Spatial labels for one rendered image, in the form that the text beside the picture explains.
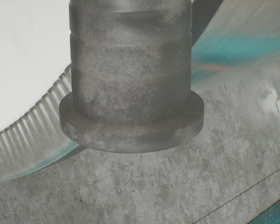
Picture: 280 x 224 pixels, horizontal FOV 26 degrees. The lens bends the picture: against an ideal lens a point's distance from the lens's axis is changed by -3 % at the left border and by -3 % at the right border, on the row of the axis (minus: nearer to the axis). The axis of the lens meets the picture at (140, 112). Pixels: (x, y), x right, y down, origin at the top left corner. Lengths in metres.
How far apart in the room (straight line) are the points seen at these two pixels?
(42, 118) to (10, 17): 0.09
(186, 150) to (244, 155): 0.27
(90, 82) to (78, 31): 0.01
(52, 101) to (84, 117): 0.32
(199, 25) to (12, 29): 0.17
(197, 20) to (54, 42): 0.12
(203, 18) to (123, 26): 0.25
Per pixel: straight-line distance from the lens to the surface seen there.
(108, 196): 1.68
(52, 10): 0.46
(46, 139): 0.51
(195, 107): 0.18
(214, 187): 1.95
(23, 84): 0.52
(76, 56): 0.17
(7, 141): 0.57
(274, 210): 2.17
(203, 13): 0.40
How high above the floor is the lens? 1.35
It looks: 49 degrees down
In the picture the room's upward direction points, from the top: 77 degrees clockwise
